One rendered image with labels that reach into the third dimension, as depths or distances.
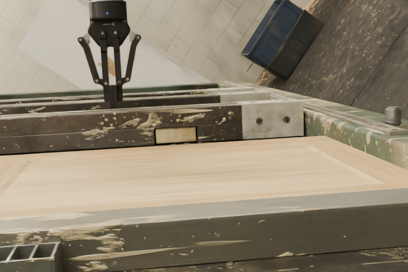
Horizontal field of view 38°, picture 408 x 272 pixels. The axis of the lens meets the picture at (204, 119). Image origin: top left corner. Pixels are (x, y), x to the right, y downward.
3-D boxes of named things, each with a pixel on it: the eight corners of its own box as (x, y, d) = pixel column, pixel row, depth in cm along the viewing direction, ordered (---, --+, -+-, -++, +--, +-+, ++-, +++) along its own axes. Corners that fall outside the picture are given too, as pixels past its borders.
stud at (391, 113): (404, 125, 90) (404, 107, 90) (389, 127, 90) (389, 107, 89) (397, 124, 92) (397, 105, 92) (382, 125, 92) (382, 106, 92)
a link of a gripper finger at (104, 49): (106, 30, 116) (99, 30, 116) (108, 86, 117) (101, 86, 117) (107, 30, 120) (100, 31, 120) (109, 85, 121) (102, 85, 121)
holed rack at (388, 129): (410, 134, 82) (410, 130, 82) (390, 135, 81) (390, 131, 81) (226, 82, 245) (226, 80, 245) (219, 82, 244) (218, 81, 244)
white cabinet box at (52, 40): (269, 124, 488) (54, -14, 456) (231, 181, 495) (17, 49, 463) (258, 112, 548) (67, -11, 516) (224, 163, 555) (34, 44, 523)
